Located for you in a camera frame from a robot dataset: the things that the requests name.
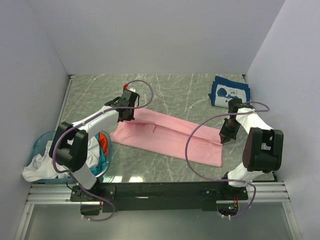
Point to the teal t shirt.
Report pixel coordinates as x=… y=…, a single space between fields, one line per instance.
x=102 y=165

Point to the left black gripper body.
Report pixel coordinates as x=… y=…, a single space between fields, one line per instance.
x=131 y=115

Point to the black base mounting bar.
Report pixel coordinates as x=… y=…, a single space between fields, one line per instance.
x=153 y=196

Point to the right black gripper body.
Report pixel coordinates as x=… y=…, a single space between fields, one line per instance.
x=230 y=128

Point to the folded blue printed t shirt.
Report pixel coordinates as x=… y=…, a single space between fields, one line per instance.
x=223 y=90

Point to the blue plastic laundry basket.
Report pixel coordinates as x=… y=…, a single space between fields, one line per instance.
x=39 y=147

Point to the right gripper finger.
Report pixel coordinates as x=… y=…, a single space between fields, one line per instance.
x=226 y=140
x=222 y=139

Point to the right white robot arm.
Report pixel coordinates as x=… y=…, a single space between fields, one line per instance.
x=263 y=149

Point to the pink t shirt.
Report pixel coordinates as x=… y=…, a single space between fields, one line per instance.
x=168 y=135

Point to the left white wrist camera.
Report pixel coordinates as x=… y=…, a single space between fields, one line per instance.
x=127 y=88

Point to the white t shirt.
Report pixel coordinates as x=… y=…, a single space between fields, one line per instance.
x=41 y=167

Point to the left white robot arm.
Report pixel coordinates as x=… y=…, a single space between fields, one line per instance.
x=69 y=148

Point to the orange t shirt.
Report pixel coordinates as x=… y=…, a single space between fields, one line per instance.
x=103 y=142

